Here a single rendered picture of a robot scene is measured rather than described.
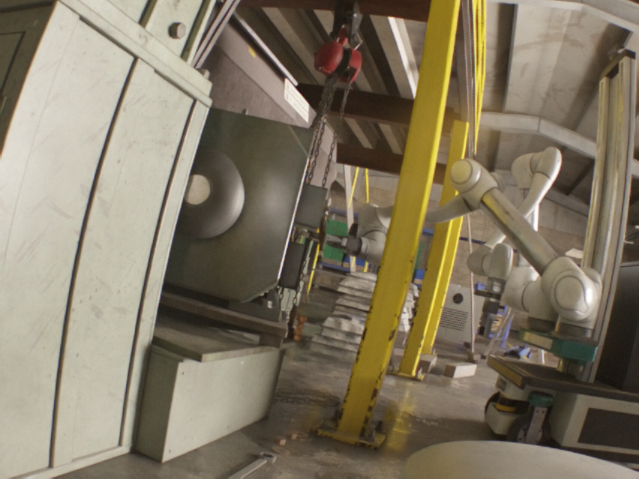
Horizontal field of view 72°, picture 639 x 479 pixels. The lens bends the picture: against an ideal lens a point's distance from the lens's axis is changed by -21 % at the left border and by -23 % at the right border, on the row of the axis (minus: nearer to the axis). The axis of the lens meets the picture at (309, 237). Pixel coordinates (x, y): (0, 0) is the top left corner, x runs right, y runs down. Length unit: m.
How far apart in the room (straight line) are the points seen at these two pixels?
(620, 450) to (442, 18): 1.77
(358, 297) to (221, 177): 4.43
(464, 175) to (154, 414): 1.31
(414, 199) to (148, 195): 0.95
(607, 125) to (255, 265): 1.82
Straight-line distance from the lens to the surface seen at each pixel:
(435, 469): 0.44
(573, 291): 1.71
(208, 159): 1.21
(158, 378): 1.17
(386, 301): 1.72
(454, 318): 6.77
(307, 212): 1.69
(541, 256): 1.82
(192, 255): 1.31
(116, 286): 1.03
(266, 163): 1.31
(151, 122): 1.02
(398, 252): 1.72
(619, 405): 2.04
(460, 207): 2.16
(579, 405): 1.96
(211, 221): 1.19
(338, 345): 3.67
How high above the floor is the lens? 0.51
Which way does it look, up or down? 3 degrees up
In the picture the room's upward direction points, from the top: 14 degrees clockwise
